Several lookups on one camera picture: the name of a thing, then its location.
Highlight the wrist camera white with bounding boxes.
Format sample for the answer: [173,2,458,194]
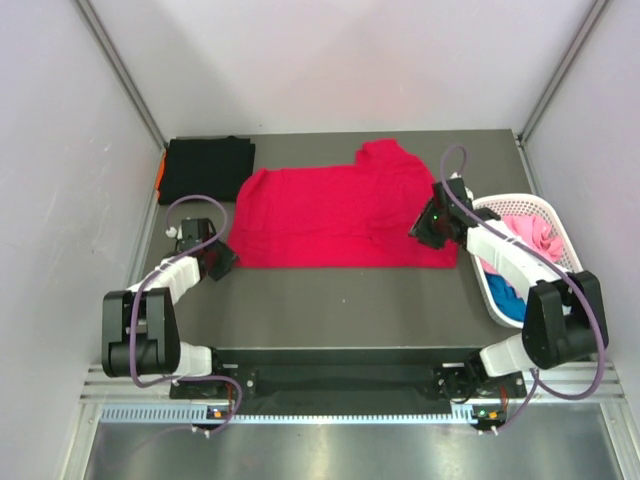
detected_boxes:
[165,226,182,238]
[447,172,474,201]

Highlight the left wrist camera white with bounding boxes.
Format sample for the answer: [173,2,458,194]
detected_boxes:
[165,226,182,238]

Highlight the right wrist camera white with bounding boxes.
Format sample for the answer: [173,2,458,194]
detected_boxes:
[447,172,474,201]

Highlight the slotted cable duct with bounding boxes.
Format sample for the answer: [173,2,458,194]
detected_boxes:
[100,404,479,426]

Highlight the blue t shirt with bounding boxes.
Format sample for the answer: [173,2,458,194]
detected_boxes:
[485,273,526,323]

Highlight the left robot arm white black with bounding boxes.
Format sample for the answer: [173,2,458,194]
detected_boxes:
[101,218,237,397]

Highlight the white plastic basket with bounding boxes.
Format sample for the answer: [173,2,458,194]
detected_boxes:
[471,194,583,329]

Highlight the folded orange t shirt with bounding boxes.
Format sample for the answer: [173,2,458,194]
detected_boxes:
[154,151,167,197]

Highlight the red t shirt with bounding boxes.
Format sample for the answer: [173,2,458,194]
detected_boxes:
[229,139,458,269]

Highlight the folded black t shirt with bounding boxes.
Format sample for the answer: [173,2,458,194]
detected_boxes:
[157,136,256,205]

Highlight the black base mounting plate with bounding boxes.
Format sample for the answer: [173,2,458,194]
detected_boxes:
[168,347,529,416]

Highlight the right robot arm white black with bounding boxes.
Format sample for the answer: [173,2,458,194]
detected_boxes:
[410,178,608,396]

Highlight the pink t shirt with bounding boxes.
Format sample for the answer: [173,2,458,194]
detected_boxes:
[502,215,564,263]

